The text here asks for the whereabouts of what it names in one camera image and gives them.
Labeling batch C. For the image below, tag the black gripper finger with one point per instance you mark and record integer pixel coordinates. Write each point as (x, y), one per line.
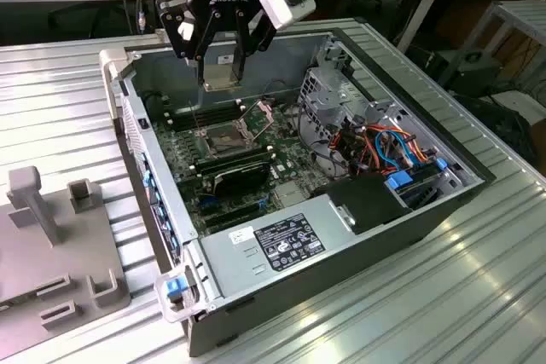
(239, 40)
(170, 19)

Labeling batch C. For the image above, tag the silver CPU plate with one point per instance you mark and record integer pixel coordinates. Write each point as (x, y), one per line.
(219, 78)

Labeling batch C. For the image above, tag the black RAM slot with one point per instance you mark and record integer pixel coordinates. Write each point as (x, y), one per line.
(205, 111)
(209, 119)

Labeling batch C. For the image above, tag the CPU socket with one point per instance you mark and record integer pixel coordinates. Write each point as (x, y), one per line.
(226, 140)

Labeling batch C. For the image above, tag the black expansion slot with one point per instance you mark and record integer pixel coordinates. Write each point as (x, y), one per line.
(230, 209)
(234, 219)

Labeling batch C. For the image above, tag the silver drive cage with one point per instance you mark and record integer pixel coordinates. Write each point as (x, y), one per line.
(324, 99)

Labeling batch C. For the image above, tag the green motherboard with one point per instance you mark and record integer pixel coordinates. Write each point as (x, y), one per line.
(294, 155)

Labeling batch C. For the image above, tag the black graphics card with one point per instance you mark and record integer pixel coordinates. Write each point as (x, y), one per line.
(239, 178)

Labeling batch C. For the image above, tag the silver chipset heatsink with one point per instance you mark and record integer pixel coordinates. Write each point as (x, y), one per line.
(290, 193)

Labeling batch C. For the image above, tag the black plastic shroud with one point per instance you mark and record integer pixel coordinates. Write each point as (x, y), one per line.
(367, 202)

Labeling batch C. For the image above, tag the blue disk carrier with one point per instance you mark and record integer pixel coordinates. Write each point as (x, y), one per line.
(399, 180)

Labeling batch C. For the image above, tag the grey power supply unit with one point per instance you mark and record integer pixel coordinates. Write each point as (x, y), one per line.
(239, 261)

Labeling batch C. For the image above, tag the small blue drive clip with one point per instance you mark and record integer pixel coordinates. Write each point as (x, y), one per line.
(440, 163)

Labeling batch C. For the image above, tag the black box with fan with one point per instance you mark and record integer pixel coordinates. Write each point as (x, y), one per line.
(473, 74)

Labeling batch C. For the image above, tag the blue case latch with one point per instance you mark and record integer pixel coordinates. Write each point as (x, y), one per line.
(172, 287)

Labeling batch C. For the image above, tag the open grey PC case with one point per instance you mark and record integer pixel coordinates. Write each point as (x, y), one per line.
(341, 287)

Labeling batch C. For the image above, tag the grey part rack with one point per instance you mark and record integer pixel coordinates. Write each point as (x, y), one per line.
(25, 253)

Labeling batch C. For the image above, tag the grey metal shelf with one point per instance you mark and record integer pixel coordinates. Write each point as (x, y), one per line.
(524, 14)

